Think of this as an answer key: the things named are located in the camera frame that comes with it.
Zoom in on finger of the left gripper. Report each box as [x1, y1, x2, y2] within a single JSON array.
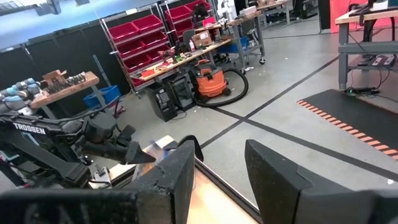
[[124, 141, 157, 166]]

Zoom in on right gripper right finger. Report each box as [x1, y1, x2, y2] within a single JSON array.
[[243, 139, 398, 224]]

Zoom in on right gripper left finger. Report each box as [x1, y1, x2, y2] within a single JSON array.
[[0, 139, 196, 224]]

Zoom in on blue Maruchan ramen pack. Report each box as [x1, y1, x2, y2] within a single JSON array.
[[148, 139, 171, 158]]

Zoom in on blue plastic bin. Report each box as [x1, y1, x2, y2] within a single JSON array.
[[217, 36, 250, 54], [83, 85, 122, 110]]

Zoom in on black computer tower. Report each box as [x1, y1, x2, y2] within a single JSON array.
[[145, 85, 178, 123]]

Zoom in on small wooden workbench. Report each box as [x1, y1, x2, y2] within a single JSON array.
[[30, 71, 108, 121]]

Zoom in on black glass-panel computer case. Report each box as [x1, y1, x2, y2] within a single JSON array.
[[162, 73, 197, 111]]

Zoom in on open cardboard box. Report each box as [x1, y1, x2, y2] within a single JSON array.
[[41, 69, 68, 85]]

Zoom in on red storage bin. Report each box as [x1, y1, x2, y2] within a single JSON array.
[[132, 14, 163, 34], [164, 5, 194, 24], [116, 39, 147, 58], [186, 0, 213, 12], [108, 21, 140, 43], [123, 54, 153, 73], [146, 45, 172, 63], [141, 30, 169, 49], [174, 19, 195, 35]]

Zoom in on orange shop vacuum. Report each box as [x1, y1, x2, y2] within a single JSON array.
[[190, 58, 233, 99]]

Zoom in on black partition panels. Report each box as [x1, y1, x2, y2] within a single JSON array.
[[0, 17, 132, 104]]

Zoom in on black mat orange stripes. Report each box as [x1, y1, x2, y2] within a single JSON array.
[[297, 88, 398, 161]]

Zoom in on long cluttered wooden workbench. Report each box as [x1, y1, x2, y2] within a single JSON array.
[[130, 38, 233, 94]]

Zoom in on metal shelf rack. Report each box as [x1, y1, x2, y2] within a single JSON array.
[[100, 11, 175, 95], [159, 0, 219, 43]]

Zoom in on cardboard box white label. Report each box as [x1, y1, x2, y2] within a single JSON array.
[[190, 30, 213, 49]]

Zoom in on grey workbench on casters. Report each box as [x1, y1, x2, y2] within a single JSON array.
[[194, 9, 267, 67]]

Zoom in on grey workbench wooden top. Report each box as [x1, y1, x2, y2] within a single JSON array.
[[335, 5, 398, 91]]

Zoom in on white robot figure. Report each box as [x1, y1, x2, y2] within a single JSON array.
[[216, 0, 238, 21]]

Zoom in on red partition panel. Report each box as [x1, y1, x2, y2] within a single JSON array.
[[328, 0, 398, 34]]

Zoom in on black cable loop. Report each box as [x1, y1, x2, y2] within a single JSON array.
[[177, 134, 205, 163]]

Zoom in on black aluminium table frame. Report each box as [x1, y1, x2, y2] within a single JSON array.
[[194, 157, 264, 224]]

